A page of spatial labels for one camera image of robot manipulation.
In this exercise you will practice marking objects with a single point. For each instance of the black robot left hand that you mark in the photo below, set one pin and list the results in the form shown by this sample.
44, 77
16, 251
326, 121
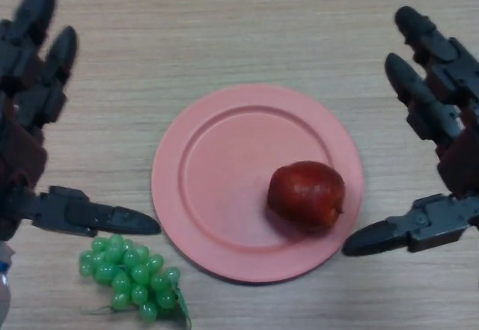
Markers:
18, 139

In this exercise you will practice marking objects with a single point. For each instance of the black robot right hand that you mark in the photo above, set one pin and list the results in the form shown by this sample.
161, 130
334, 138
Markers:
460, 165

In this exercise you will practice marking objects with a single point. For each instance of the red apple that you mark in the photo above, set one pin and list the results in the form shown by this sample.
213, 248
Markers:
305, 195

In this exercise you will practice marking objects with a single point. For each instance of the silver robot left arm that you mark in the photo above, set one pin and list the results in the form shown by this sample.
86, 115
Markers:
4, 285

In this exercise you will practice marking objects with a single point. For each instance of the pink round plate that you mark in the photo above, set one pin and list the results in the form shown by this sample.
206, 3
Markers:
224, 180

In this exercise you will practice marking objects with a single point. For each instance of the green grape bunch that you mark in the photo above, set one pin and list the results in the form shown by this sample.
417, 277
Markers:
131, 274

